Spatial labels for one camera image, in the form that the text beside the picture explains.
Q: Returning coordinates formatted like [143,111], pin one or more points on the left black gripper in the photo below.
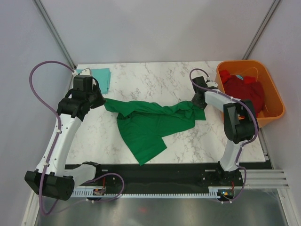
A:
[101,100]

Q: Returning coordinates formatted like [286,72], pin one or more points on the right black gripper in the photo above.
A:
[201,105]

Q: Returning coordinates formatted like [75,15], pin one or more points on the green t shirt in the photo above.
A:
[143,125]

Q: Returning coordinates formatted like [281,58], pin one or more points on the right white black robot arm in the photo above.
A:
[239,123]

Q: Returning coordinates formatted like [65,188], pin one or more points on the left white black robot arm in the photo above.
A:
[51,178]

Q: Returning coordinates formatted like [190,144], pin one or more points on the folded teal t shirt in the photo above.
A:
[103,76]

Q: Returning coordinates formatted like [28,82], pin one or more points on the bright red t shirt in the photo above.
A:
[227,75]

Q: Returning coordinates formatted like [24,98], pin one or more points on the dark red t shirt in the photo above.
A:
[245,88]

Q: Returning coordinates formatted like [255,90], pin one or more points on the orange plastic bin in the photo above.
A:
[273,105]

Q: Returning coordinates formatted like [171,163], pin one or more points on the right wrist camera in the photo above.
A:
[211,84]

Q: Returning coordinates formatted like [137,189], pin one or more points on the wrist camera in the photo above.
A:
[86,71]
[211,84]

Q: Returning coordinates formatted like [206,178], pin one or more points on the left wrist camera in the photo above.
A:
[86,71]

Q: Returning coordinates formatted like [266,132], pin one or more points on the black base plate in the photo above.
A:
[165,178]

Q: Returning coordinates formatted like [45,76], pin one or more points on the white slotted cable duct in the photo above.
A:
[98,192]

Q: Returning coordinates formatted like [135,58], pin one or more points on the aluminium rail profile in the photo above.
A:
[266,179]

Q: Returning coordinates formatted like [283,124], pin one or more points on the left aluminium frame post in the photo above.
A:
[50,25]

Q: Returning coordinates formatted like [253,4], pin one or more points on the aluminium frame post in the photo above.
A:
[50,25]
[268,16]

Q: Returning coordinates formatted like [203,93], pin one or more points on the right aluminium frame post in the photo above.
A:
[268,16]

